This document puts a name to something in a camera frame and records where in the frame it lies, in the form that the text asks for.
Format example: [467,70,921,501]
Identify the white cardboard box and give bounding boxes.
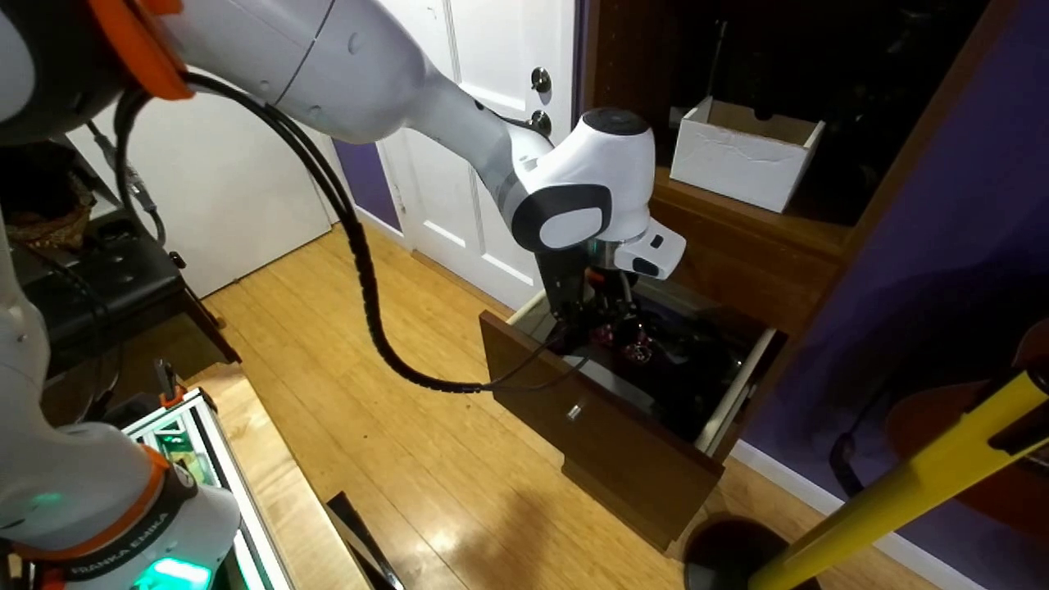
[668,98,823,212]

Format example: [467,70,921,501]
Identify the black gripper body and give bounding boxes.
[541,249,640,355]

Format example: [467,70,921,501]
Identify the yellow tripod pole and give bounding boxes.
[748,371,1049,590]

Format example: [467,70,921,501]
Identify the brass door knob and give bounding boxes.
[529,108,554,136]

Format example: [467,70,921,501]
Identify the pink straps with chains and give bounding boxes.
[586,313,667,371]

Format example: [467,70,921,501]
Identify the open wooden drawer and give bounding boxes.
[480,298,784,554]

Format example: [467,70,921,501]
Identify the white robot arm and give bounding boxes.
[0,0,684,590]

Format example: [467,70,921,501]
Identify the black items in drawer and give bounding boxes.
[586,298,763,441]

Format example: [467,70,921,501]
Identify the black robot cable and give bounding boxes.
[111,70,595,398]

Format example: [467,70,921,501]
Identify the white door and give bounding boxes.
[89,0,550,307]

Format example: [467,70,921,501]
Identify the brown wooden shelf cabinet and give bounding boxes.
[584,0,1049,460]

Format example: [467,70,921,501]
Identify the brass deadbolt knob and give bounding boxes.
[532,70,550,94]

